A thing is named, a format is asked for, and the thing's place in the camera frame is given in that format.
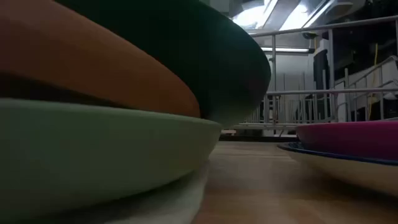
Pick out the brown divided plate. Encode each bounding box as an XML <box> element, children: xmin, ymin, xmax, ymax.
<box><xmin>0</xmin><ymin>0</ymin><xmax>201</xmax><ymax>119</ymax></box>

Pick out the magenta plate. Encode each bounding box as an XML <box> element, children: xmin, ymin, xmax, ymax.
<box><xmin>295</xmin><ymin>120</ymin><xmax>398</xmax><ymax>162</ymax></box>

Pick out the white striped dish towel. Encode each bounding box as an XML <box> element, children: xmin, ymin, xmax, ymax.
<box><xmin>102</xmin><ymin>161</ymin><xmax>211</xmax><ymax>224</ymax></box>

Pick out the grey wire dish rack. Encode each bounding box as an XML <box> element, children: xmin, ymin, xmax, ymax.
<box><xmin>231</xmin><ymin>15</ymin><xmax>398</xmax><ymax>131</ymax></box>

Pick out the yellow cable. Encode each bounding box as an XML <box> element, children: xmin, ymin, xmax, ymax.
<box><xmin>368</xmin><ymin>43</ymin><xmax>379</xmax><ymax>121</ymax></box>

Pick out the dark green labelled plate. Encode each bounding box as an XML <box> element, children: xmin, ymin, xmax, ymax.
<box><xmin>54</xmin><ymin>0</ymin><xmax>272</xmax><ymax>125</ymax></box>

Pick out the blue patterned plate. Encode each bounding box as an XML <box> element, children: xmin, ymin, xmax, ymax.
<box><xmin>277</xmin><ymin>141</ymin><xmax>398</xmax><ymax>197</ymax></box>

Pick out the sage green plate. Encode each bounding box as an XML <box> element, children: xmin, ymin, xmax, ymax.
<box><xmin>0</xmin><ymin>98</ymin><xmax>222</xmax><ymax>223</ymax></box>

